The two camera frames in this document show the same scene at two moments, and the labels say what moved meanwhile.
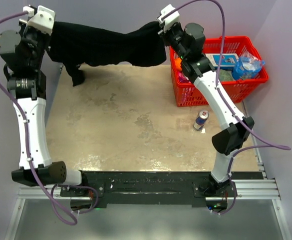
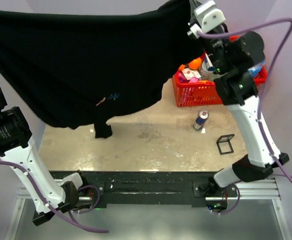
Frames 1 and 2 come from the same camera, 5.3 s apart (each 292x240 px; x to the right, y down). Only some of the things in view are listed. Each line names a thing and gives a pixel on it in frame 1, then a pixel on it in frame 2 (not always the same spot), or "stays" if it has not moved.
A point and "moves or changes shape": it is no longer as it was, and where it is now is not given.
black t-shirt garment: [78, 44] moves or changes shape
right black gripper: [177, 26] to [195, 3]
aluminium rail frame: [259, 189] stays
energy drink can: [201, 117] stays
